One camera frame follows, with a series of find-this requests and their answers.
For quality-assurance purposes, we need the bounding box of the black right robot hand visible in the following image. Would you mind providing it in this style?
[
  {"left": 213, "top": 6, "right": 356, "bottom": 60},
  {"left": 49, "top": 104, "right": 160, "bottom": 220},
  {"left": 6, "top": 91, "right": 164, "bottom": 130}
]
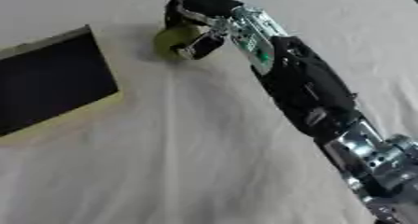
[{"left": 163, "top": 0, "right": 245, "bottom": 61}]

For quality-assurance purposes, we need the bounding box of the green round toy fruit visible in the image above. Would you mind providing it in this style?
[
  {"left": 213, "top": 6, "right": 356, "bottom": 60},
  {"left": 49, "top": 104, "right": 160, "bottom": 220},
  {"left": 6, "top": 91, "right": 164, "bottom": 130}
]
[{"left": 151, "top": 25, "right": 204, "bottom": 61}]

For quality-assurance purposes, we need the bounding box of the tan box with black inside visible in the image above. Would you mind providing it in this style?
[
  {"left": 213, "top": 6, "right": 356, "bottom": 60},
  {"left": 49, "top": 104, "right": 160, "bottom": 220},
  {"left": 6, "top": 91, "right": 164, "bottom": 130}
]
[{"left": 0, "top": 24, "right": 124, "bottom": 147}]

